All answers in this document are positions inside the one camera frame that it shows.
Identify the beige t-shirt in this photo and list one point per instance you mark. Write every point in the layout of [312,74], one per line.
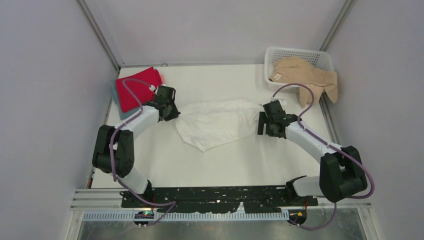
[290,70]

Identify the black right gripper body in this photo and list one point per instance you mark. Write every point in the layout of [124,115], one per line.
[270,130]

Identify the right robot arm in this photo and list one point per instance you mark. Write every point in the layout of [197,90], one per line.
[340,173]

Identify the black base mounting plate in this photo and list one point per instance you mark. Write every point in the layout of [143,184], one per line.
[227,199]

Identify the white t-shirt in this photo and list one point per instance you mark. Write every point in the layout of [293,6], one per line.
[212,124]

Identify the teal folded t-shirt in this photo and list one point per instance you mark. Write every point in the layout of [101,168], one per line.
[115,97]

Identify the white plastic basket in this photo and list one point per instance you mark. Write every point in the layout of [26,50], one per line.
[319,59]

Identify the red folded t-shirt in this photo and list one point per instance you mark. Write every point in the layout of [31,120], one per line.
[140,84]

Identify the white slotted cable duct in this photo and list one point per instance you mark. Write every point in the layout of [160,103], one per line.
[148,215]

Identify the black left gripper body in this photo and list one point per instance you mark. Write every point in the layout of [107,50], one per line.
[173,112]

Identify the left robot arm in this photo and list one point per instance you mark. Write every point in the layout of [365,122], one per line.
[114,151]

